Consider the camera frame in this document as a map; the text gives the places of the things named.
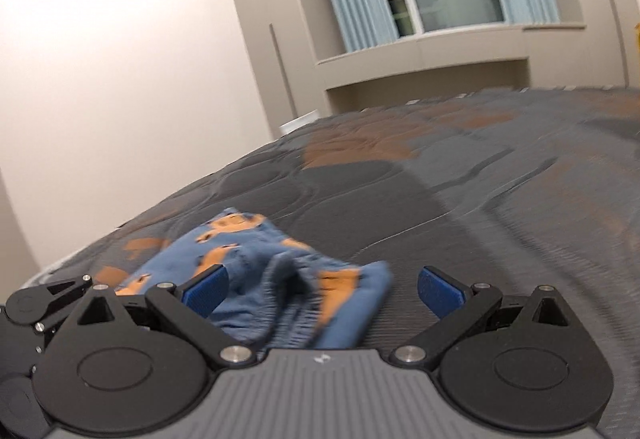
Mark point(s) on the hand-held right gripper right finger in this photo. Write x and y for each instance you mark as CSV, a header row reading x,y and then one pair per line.
x,y
440,290

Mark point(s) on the white board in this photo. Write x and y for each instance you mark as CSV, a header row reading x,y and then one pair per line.
x,y
298,120

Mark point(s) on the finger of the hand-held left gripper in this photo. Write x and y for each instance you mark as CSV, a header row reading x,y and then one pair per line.
x,y
70,286

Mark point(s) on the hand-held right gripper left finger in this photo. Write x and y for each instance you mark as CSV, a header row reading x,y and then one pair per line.
x,y
206,290

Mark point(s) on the grey and orange quilted bed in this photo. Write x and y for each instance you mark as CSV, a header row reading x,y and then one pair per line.
x,y
450,199

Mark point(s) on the blue pants with orange cars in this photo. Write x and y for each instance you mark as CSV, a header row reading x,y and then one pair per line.
x,y
270,279

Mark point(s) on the beige window sill cabinet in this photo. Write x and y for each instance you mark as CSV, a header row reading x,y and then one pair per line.
x,y
425,54

